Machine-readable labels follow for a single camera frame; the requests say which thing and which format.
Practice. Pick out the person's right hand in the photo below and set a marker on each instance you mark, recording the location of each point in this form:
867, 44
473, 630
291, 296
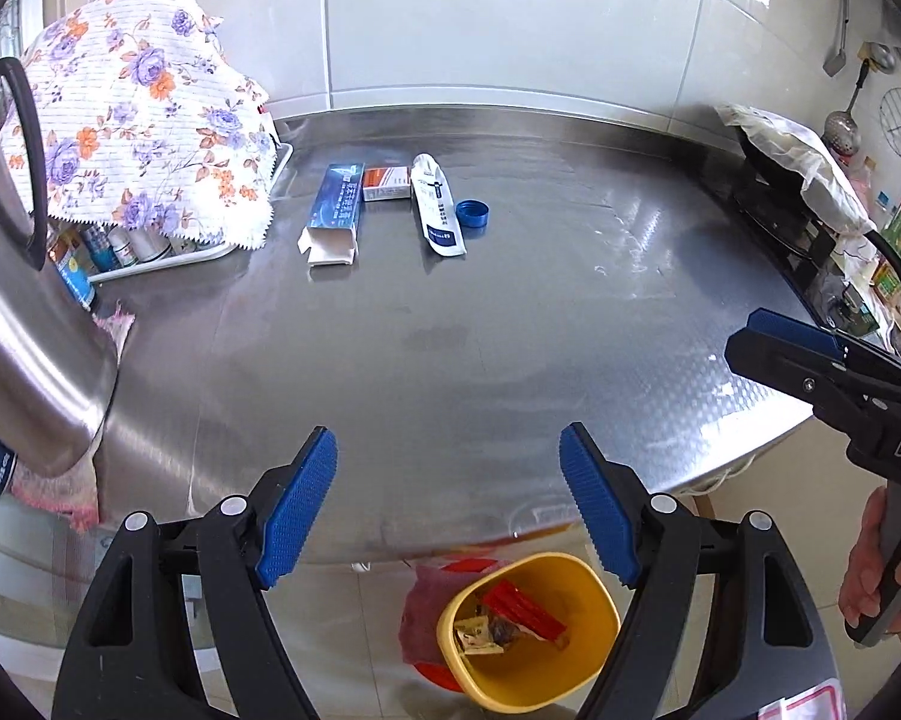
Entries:
863, 570

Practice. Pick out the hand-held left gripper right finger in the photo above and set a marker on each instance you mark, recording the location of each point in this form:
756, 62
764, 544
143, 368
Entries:
600, 517

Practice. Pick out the metal spatula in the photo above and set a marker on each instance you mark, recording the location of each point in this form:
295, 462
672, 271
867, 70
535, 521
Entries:
835, 52

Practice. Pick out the white plastic rack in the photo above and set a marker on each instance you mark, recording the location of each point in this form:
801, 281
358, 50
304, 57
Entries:
282, 165

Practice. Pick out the white jar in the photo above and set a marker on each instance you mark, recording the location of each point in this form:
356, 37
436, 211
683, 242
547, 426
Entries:
150, 246

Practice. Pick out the yellow plastic bin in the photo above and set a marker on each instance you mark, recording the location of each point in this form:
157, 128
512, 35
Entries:
540, 675

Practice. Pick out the blue toothpaste box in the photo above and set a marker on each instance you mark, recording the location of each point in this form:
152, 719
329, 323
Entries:
338, 206

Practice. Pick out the metal skimmer ladle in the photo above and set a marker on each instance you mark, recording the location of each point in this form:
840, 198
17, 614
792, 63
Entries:
844, 127

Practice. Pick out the floral cloth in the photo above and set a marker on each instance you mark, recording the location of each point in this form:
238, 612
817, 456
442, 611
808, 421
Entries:
135, 105

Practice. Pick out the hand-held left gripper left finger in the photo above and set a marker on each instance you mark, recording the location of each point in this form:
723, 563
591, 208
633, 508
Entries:
293, 517

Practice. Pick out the black wok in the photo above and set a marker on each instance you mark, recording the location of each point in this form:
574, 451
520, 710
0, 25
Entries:
897, 262

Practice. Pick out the red plastic bag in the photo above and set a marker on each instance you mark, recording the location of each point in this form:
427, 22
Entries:
424, 615

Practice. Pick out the black gas stove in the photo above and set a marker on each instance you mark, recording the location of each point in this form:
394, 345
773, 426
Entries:
788, 225

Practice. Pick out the small orange white box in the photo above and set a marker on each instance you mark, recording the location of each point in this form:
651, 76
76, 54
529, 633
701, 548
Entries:
387, 182

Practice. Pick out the stainless steel kettle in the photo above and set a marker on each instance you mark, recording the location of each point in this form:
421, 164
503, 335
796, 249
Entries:
15, 330

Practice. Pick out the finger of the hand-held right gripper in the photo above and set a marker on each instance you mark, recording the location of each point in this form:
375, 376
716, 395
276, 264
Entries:
795, 331
788, 367

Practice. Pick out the blue label bottle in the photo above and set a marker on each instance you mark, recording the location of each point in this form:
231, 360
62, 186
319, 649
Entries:
75, 277

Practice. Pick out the white red paper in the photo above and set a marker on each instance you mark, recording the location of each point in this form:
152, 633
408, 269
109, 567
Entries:
807, 701

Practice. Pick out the red foil wrapper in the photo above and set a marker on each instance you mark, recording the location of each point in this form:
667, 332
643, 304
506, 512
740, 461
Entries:
525, 610

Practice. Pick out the blue bottle cap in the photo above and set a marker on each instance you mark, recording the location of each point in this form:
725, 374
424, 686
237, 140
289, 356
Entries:
472, 214

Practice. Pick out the white toothpaste tube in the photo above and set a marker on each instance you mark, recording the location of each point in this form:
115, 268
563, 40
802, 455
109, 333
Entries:
435, 202

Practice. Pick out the yellow snack packet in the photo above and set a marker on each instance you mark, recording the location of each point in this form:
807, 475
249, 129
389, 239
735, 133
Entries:
474, 634

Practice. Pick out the white cloth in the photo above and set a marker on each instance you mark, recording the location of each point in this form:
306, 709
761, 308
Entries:
810, 157

